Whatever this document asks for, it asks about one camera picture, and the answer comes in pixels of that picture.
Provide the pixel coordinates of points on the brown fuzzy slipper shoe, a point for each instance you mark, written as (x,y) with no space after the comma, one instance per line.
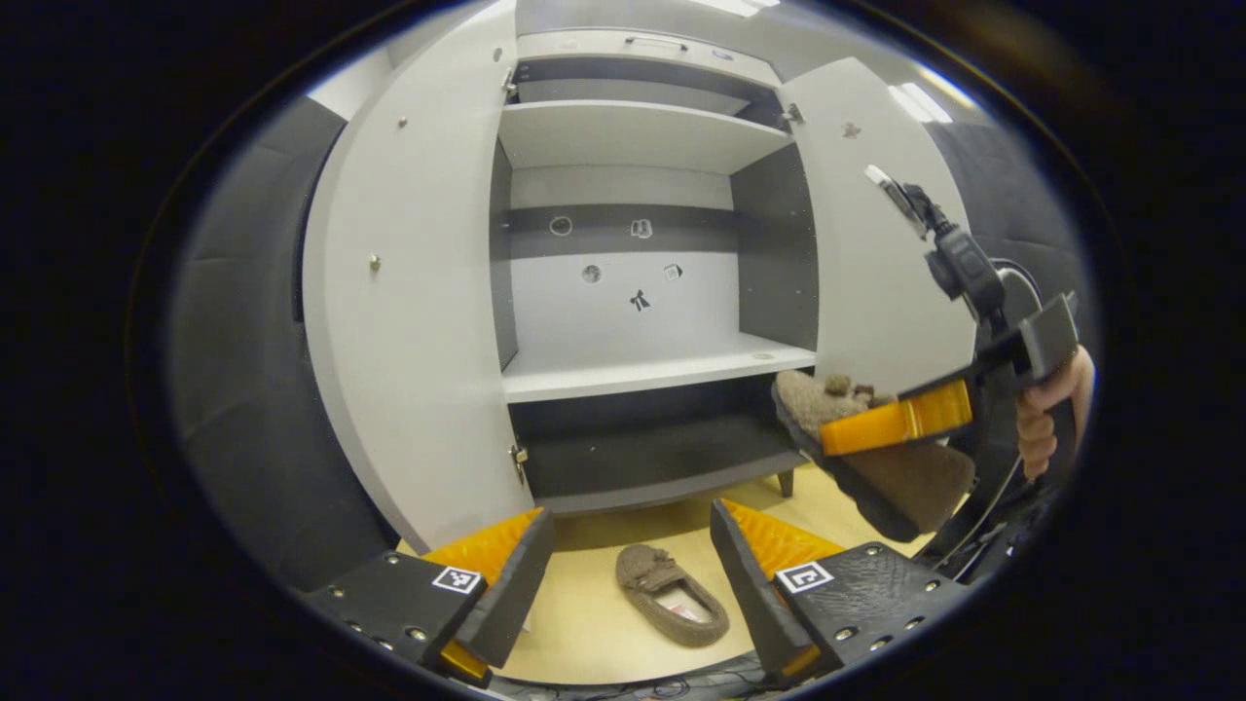
(647,570)
(905,487)

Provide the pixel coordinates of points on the shoe cabinet door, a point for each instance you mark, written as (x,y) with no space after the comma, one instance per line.
(876,273)
(409,321)

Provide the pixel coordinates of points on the long ceiling light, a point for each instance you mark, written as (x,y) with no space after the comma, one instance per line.
(730,6)
(920,102)

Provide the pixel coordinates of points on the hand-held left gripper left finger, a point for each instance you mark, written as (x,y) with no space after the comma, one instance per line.
(516,594)

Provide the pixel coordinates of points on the black backdrop cloth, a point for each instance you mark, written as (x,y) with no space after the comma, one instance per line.
(243,389)

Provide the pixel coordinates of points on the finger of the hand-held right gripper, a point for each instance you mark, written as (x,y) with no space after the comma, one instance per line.
(886,424)

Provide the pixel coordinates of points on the metal door hinge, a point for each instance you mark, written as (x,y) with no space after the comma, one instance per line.
(509,83)
(791,114)
(519,460)

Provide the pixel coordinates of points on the white cabinet drawer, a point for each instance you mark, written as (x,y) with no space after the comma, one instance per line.
(584,47)

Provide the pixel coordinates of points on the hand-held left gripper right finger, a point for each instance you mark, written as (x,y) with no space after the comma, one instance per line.
(745,584)

